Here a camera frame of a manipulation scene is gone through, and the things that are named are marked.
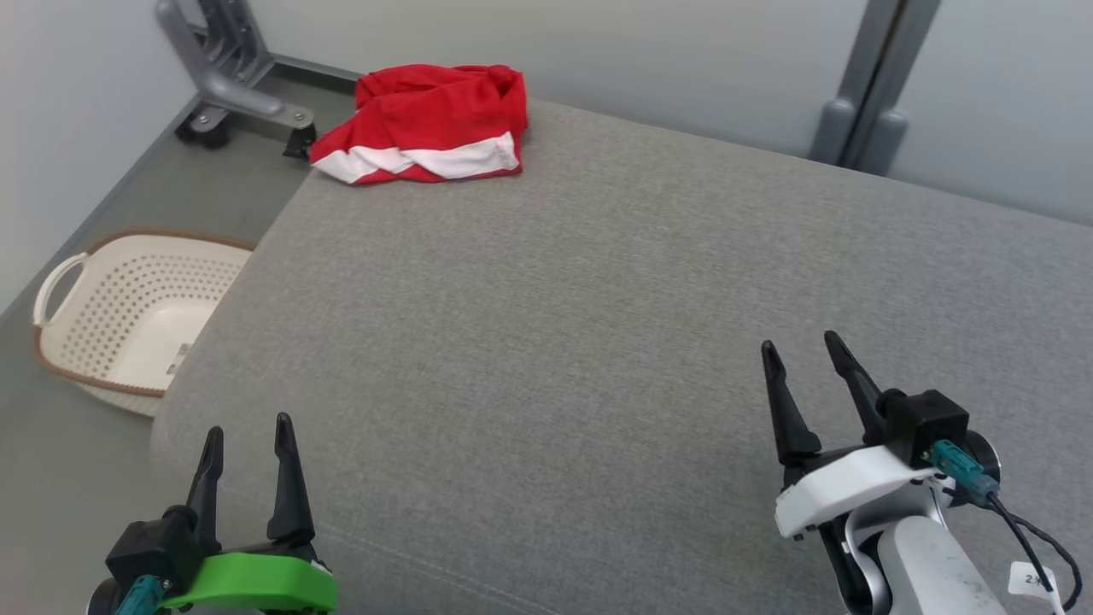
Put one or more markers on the cream perforated laundry basket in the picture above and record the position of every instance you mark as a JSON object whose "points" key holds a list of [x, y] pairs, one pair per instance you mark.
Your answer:
{"points": [[128, 299]]}

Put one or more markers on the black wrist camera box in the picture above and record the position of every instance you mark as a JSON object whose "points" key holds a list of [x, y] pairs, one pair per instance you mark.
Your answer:
{"points": [[926, 423], [149, 547]]}

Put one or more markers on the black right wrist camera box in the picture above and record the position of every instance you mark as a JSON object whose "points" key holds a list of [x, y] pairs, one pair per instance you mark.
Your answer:
{"points": [[926, 423]]}

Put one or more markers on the teal camera connector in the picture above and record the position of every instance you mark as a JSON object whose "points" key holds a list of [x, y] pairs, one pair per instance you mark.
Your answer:
{"points": [[141, 596], [965, 474]]}

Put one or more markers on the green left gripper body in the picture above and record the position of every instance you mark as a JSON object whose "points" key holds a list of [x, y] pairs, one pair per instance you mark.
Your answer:
{"points": [[256, 585]]}

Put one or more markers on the red shorts with white band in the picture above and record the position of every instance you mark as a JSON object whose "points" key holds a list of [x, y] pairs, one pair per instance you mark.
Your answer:
{"points": [[427, 111]]}

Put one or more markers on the teal left camera connector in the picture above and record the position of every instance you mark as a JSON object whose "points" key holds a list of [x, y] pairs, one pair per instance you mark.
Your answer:
{"points": [[141, 596]]}

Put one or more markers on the teal right camera connector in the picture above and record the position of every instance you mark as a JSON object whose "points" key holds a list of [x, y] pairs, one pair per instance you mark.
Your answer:
{"points": [[965, 474]]}

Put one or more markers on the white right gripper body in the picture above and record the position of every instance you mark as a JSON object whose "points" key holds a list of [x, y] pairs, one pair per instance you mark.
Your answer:
{"points": [[845, 491]]}

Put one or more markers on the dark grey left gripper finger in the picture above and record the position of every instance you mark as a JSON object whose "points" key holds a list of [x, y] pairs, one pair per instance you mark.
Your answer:
{"points": [[289, 487], [205, 487]]}

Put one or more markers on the grey vertical wall post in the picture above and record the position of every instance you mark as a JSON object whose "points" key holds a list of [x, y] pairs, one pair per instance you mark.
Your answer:
{"points": [[871, 85]]}

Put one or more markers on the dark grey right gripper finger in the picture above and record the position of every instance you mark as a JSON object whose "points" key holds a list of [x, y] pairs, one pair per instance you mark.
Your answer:
{"points": [[790, 410], [854, 384]]}

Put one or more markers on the grey metal stand with casters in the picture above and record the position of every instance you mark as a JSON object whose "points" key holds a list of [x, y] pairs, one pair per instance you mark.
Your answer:
{"points": [[224, 85]]}

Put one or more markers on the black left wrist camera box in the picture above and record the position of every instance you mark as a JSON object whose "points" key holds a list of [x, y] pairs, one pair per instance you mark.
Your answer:
{"points": [[149, 547]]}

